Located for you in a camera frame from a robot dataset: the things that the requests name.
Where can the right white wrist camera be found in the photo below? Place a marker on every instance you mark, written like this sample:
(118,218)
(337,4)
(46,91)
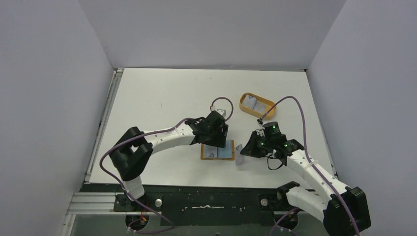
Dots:
(261,122)

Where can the yellow leather card holder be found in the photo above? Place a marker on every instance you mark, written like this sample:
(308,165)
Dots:
(226,153)

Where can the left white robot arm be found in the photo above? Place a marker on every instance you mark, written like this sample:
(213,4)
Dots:
(133,150)

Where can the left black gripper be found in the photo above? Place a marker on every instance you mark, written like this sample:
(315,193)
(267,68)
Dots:
(220,141)

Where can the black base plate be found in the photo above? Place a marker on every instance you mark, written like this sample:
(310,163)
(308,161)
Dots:
(196,206)

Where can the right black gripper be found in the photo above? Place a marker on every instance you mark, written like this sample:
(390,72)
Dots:
(252,148)

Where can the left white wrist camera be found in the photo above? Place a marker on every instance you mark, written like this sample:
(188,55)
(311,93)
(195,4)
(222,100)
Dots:
(222,112)

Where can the silver card in holder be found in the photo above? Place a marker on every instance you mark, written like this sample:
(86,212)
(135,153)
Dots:
(210,152)

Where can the orange oval tray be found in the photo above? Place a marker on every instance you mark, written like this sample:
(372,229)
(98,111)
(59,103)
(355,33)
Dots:
(268,115)

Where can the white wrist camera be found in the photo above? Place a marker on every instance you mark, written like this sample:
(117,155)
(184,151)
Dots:
(261,122)
(222,112)

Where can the silver credit card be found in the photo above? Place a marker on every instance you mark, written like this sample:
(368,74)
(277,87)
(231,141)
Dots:
(249,102)

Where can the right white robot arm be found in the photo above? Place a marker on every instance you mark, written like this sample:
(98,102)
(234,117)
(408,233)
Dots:
(342,210)

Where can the silver credit card carried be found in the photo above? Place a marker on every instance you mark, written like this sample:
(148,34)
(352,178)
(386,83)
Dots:
(239,158)

